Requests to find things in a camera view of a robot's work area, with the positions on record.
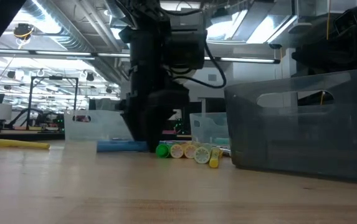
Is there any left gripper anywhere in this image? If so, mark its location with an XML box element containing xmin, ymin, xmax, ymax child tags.
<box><xmin>115</xmin><ymin>83</ymin><xmax>191</xmax><ymax>153</ymax></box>

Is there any thick yellow highlighter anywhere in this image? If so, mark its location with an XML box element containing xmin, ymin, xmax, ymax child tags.
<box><xmin>183</xmin><ymin>142</ymin><xmax>198</xmax><ymax>159</ymax></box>
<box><xmin>169</xmin><ymin>142</ymin><xmax>185</xmax><ymax>159</ymax></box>

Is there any clear plastic bin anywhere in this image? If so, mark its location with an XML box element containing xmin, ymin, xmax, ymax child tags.
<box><xmin>63</xmin><ymin>109</ymin><xmax>135</xmax><ymax>142</ymax></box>
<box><xmin>189</xmin><ymin>112</ymin><xmax>231</xmax><ymax>147</ymax></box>

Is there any ceiling light bar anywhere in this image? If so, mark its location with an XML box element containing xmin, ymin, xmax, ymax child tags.
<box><xmin>0</xmin><ymin>49</ymin><xmax>132</xmax><ymax>58</ymax></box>
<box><xmin>204</xmin><ymin>55</ymin><xmax>280</xmax><ymax>65</ymax></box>

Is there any black metal stand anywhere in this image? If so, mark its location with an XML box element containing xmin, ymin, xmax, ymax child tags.
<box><xmin>25</xmin><ymin>76</ymin><xmax>79</xmax><ymax>130</ymax></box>

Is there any smoky grey plastic bin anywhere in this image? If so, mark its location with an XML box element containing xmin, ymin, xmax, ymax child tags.
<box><xmin>224</xmin><ymin>67</ymin><xmax>357</xmax><ymax>184</ymax></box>

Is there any black camera cable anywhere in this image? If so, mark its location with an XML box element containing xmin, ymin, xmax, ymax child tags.
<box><xmin>173</xmin><ymin>42</ymin><xmax>228</xmax><ymax>90</ymax></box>

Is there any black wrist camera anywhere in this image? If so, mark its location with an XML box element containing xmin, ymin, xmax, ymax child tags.
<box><xmin>162</xmin><ymin>11</ymin><xmax>209</xmax><ymax>71</ymax></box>

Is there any black aluminium rig frame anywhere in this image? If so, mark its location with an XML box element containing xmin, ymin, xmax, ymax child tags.
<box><xmin>0</xmin><ymin>129</ymin><xmax>194</xmax><ymax>146</ymax></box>

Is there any silver ceiling duct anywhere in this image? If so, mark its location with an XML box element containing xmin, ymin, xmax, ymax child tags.
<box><xmin>25</xmin><ymin>0</ymin><xmax>129</xmax><ymax>85</ymax></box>

